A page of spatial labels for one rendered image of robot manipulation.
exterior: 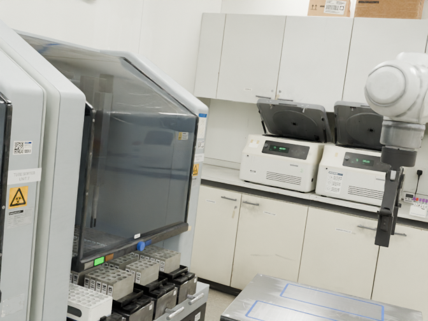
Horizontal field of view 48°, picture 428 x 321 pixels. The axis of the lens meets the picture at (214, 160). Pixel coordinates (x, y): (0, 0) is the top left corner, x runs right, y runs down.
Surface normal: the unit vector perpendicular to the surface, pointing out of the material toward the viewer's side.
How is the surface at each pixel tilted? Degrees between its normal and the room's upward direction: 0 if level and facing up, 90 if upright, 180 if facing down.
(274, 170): 90
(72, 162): 90
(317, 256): 90
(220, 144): 90
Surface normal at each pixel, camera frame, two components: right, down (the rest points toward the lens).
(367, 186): -0.42, 0.05
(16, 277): 0.90, 0.15
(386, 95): -0.65, -0.08
